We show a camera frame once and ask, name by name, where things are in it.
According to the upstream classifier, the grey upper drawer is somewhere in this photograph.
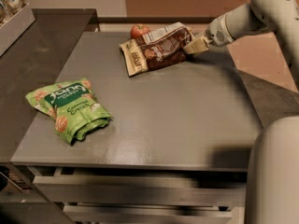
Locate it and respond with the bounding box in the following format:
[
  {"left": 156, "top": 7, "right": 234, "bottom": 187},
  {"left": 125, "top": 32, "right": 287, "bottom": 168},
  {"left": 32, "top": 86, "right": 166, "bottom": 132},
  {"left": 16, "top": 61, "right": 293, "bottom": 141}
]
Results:
[{"left": 34, "top": 168, "right": 246, "bottom": 208}]

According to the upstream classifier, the brown chip bag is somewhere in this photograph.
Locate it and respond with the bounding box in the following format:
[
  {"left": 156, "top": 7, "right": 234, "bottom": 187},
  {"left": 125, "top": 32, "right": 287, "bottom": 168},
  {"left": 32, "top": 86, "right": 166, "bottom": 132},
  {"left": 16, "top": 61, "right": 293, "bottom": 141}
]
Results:
[{"left": 120, "top": 22, "right": 194, "bottom": 77}]

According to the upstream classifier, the grey tray with snack packs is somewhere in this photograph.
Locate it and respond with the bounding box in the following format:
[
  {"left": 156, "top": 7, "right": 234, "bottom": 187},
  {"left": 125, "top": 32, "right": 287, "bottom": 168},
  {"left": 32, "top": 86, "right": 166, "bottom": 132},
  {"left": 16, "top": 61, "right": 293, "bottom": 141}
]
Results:
[{"left": 0, "top": 0, "right": 36, "bottom": 56}]

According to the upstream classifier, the grey lower drawer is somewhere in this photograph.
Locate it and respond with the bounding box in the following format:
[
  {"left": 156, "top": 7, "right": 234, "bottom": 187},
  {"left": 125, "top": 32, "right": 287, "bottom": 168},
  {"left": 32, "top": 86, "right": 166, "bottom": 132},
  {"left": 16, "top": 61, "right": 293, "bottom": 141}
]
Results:
[{"left": 64, "top": 205, "right": 233, "bottom": 224}]

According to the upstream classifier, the grey drawer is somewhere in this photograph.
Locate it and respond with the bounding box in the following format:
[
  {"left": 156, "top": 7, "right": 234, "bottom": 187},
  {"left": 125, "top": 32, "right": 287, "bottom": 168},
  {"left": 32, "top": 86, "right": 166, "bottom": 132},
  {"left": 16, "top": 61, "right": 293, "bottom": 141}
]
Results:
[
  {"left": 64, "top": 205, "right": 233, "bottom": 224},
  {"left": 34, "top": 168, "right": 246, "bottom": 208}
]

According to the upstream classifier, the red apple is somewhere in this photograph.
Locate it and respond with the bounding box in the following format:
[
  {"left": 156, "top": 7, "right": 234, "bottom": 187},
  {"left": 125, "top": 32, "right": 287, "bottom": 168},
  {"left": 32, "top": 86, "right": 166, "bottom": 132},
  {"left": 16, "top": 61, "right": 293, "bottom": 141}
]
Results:
[{"left": 130, "top": 23, "right": 150, "bottom": 38}]

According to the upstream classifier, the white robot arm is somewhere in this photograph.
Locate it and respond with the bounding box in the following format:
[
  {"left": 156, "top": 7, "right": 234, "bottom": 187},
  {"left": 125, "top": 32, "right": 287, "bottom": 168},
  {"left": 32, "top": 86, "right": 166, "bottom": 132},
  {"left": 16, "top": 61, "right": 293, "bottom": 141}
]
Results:
[{"left": 184, "top": 0, "right": 299, "bottom": 224}]

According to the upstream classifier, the dark side counter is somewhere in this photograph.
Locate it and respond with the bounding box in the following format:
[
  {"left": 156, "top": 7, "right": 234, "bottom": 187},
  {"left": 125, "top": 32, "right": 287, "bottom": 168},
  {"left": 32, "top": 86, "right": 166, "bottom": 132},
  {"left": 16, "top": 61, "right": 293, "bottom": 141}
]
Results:
[{"left": 0, "top": 8, "right": 98, "bottom": 224}]

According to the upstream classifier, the green chip bag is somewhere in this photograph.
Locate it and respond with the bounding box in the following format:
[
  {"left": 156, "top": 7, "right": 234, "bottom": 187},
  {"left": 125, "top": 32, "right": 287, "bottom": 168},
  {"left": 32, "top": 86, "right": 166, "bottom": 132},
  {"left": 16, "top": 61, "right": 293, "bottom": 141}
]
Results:
[{"left": 25, "top": 78, "right": 112, "bottom": 145}]

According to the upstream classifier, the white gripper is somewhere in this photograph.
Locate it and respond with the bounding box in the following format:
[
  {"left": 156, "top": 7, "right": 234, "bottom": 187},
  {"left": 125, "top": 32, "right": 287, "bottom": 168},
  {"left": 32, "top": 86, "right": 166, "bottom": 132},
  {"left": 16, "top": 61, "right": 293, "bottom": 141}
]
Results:
[{"left": 183, "top": 14, "right": 235, "bottom": 54}]

